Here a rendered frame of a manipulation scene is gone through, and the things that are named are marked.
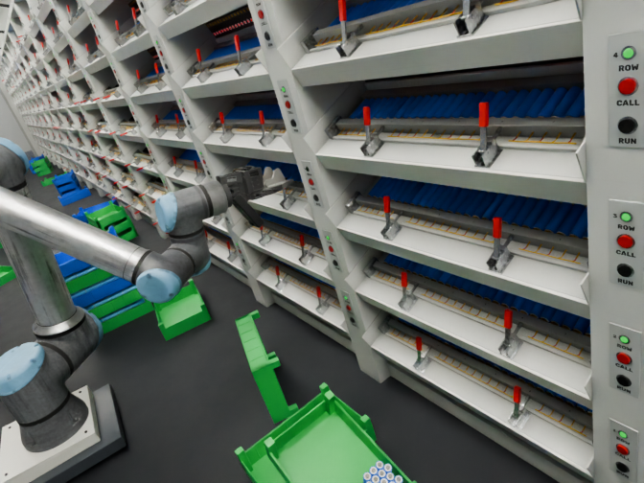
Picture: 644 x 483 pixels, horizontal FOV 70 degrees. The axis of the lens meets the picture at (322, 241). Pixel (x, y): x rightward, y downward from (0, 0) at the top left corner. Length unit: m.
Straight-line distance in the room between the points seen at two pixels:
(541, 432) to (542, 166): 0.57
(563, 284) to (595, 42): 0.35
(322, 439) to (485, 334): 0.49
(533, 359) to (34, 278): 1.31
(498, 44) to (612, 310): 0.39
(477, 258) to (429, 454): 0.56
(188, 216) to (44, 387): 0.69
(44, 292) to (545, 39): 1.40
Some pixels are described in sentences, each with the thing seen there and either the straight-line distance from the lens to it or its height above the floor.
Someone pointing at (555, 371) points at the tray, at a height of 0.34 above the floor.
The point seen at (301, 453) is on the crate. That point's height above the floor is 0.09.
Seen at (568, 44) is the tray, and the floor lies 0.88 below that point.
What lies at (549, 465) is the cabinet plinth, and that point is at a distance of 1.18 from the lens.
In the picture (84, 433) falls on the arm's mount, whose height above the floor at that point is 0.10.
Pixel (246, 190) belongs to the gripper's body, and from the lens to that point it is 1.25.
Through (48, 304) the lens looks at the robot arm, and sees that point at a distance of 1.60.
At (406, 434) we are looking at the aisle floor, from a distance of 1.30.
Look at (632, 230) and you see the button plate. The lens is 0.67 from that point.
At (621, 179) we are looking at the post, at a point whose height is 0.72.
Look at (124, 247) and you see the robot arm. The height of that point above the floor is 0.64.
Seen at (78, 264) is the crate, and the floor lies 0.35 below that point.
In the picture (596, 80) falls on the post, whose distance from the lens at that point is 0.63.
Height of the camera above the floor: 0.98
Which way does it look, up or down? 25 degrees down
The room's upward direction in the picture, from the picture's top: 17 degrees counter-clockwise
